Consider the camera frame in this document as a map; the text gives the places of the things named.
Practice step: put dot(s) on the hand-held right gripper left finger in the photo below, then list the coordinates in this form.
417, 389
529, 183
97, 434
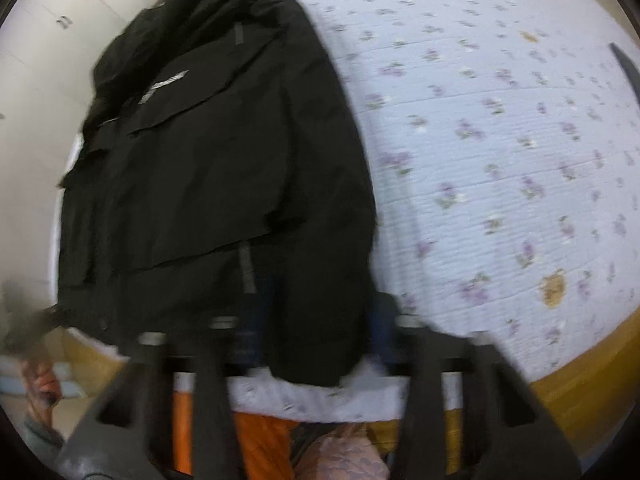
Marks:
212, 390

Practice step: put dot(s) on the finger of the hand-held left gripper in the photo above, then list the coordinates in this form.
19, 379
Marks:
35, 327

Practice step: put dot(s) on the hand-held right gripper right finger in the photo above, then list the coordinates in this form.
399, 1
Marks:
420, 385

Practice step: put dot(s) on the black hooded jacket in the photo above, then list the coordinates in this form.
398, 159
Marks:
200, 185

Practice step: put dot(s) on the person's left forearm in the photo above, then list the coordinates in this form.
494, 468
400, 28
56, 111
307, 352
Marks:
42, 432

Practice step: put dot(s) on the person's left hand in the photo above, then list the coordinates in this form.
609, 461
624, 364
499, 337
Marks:
42, 382

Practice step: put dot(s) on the orange pants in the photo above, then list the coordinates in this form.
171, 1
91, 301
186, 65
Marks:
255, 445

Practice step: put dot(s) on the pink patterned cloth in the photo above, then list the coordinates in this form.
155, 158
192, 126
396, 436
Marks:
340, 455

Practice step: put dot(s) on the bed with floral bedspread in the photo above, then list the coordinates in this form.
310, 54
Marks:
500, 160

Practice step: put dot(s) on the white wardrobe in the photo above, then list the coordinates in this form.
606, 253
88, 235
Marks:
35, 70

